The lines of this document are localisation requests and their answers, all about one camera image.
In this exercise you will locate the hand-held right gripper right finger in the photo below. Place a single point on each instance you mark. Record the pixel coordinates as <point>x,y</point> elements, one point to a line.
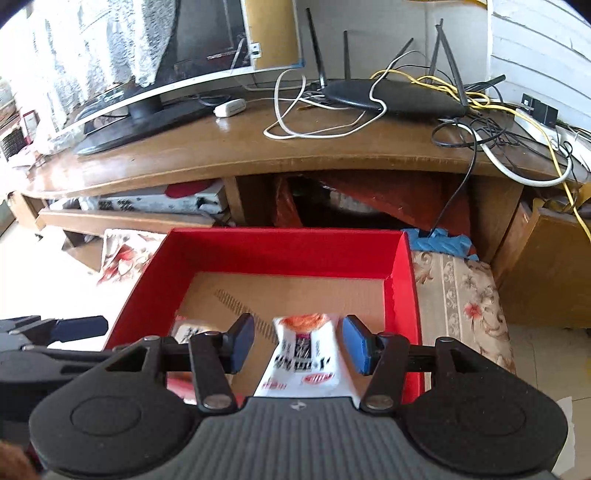
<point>358,344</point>

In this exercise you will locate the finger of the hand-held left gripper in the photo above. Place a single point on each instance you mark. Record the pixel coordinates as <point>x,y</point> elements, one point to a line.
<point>78,327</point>

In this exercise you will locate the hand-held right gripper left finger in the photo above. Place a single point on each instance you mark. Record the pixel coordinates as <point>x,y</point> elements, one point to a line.
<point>242,344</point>

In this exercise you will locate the white snack packet orange top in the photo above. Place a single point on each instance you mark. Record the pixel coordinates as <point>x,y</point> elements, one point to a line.
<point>300,355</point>

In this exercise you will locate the red cardboard box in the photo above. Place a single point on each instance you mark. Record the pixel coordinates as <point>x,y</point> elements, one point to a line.
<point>277,249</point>

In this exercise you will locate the floral tablecloth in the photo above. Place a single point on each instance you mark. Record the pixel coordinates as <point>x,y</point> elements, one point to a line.
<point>461,295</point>

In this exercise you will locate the blue plastic bag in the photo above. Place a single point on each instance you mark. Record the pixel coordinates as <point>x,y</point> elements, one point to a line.
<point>443,242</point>

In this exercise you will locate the silver media player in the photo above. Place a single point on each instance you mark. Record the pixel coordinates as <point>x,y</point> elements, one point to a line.
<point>138,201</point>

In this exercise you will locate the red plastic bag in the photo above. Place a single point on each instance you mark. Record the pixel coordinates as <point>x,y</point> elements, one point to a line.
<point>397,194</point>

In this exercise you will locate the clear plastic bag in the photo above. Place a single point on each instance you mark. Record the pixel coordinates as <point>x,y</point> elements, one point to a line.
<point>60,138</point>

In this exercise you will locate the wooden television stand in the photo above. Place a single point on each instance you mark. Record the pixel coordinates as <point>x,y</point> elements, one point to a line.
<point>184,152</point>

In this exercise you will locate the white paper sheet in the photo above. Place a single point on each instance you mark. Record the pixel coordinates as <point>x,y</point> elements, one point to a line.
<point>565,415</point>

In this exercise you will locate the small white adapter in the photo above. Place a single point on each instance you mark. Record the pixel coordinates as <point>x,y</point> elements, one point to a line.
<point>229,107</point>

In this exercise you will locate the black router with antennas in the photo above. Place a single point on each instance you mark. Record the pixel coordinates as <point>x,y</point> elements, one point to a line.
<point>406,97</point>

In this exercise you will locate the white power strip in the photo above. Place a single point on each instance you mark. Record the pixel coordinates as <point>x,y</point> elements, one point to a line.
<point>545,131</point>

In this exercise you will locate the white lace cloth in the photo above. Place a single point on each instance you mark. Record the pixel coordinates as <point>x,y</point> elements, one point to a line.
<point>92,41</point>

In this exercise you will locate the black plug adapter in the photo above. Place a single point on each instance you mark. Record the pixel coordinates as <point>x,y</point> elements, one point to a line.
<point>541,110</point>

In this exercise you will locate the flat screen television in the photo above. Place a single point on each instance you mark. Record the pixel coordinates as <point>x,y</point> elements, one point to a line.
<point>203,37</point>

